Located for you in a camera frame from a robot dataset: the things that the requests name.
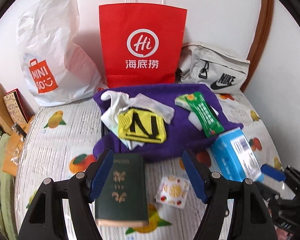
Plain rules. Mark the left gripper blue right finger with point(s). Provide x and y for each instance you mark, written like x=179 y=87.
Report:
x=195 y=172

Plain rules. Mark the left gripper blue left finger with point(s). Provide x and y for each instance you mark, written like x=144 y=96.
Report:
x=101 y=170

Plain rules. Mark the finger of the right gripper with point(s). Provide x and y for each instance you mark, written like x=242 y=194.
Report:
x=273 y=173

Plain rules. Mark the fruit print snack packet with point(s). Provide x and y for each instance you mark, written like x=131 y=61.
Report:
x=173 y=191

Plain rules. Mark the dark green box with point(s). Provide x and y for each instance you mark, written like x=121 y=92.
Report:
x=123 y=200

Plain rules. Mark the blue tissue pack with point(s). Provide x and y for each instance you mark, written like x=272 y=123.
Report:
x=235 y=158

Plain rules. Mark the yellow mesh pouch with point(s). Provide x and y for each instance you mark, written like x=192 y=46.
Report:
x=142 y=126

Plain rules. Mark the green wet wipe packet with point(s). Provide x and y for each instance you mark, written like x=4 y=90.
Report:
x=196 y=103

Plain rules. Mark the person's right hand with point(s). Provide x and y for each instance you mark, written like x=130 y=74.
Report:
x=283 y=234

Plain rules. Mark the purple fleece cloth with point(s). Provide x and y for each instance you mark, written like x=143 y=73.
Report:
x=181 y=134

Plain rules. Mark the fruit print tablecloth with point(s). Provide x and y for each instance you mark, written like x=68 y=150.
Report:
x=47 y=153

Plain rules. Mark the white sponge block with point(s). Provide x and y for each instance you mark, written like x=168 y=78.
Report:
x=193 y=119

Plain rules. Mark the orange cardboard box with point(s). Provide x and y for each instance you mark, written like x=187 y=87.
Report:
x=13 y=152

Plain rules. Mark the green blanket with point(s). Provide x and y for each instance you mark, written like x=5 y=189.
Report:
x=7 y=194

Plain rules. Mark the patterned brown notebook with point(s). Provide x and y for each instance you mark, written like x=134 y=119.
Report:
x=15 y=108

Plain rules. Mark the white Miniso plastic bag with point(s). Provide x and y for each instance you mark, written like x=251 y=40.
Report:
x=56 y=70

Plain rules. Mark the grey Nike waist bag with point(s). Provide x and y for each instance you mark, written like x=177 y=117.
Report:
x=222 y=71

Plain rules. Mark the red Haidilao paper bag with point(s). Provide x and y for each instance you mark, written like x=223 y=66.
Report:
x=141 y=42

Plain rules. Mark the brown wooden door frame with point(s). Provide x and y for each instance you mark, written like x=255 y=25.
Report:
x=260 y=39

